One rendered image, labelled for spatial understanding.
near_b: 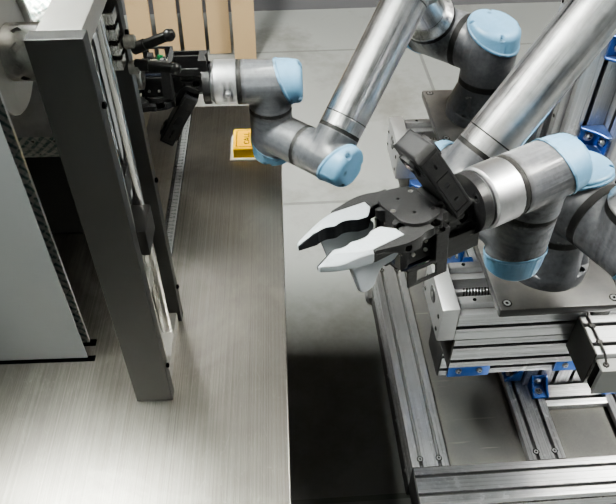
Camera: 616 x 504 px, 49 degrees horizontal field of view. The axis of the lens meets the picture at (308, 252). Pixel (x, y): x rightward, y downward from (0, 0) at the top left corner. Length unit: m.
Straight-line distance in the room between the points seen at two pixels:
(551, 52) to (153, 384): 0.68
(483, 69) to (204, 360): 0.90
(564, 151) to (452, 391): 1.11
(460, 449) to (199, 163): 0.93
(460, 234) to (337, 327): 1.46
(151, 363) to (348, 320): 1.37
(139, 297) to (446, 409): 1.14
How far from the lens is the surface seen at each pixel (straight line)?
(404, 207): 0.72
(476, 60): 1.56
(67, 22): 0.66
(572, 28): 0.95
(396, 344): 1.91
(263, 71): 1.16
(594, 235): 1.13
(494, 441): 1.79
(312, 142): 1.15
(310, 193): 2.68
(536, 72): 0.94
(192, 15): 3.61
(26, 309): 0.99
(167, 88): 1.17
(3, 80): 0.84
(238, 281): 1.11
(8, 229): 0.89
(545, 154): 0.82
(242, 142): 1.37
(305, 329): 2.20
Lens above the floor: 1.71
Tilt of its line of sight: 45 degrees down
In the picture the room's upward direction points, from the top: straight up
